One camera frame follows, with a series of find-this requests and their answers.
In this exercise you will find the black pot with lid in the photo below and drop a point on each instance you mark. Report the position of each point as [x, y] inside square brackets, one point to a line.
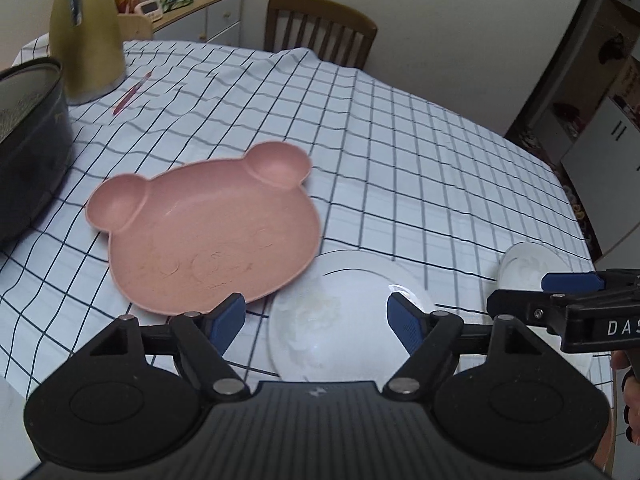
[36, 141]

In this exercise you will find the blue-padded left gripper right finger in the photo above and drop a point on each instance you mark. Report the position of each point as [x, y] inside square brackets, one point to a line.
[430, 340]

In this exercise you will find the checked white tablecloth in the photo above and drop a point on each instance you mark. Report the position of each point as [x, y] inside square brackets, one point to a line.
[391, 174]

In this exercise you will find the person's right hand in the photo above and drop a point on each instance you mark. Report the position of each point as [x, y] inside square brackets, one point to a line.
[631, 396]

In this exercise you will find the white floor cabinet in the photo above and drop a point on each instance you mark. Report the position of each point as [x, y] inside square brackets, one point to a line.
[603, 166]

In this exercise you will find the brown wooden chair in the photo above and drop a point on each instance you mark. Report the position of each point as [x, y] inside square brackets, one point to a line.
[335, 33]

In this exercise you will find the pink bear-shaped plate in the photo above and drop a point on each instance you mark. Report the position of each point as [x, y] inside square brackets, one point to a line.
[188, 238]

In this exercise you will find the white round plate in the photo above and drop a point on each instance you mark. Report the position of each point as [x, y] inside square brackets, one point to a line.
[522, 267]
[330, 325]

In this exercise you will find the red pen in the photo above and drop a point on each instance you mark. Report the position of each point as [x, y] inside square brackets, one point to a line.
[131, 93]

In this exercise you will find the gold thermos jug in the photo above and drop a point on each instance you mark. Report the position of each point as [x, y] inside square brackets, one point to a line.
[84, 36]

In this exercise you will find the pink digital clock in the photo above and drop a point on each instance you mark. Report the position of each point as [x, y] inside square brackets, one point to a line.
[150, 9]

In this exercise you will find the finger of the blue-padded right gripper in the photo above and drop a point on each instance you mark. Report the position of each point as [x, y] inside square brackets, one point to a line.
[586, 282]

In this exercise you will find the white drawer cabinet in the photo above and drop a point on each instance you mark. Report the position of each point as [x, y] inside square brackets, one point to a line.
[210, 21]

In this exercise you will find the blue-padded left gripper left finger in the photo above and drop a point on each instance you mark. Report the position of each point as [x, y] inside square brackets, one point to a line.
[201, 340]

